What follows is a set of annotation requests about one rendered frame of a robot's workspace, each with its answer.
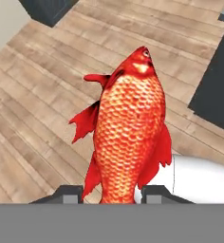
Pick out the red orange fish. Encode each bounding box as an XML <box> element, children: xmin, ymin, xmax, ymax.
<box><xmin>68</xmin><ymin>46</ymin><xmax>174</xmax><ymax>205</ymax></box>

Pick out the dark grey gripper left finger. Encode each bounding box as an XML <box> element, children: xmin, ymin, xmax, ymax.
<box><xmin>29</xmin><ymin>184</ymin><xmax>84</xmax><ymax>205</ymax></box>

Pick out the white rounded object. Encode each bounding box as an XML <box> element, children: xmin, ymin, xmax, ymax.
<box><xmin>133</xmin><ymin>154</ymin><xmax>224</xmax><ymax>205</ymax></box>

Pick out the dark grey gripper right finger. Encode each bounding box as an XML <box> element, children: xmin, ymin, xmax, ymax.
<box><xmin>140</xmin><ymin>184</ymin><xmax>196</xmax><ymax>205</ymax></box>

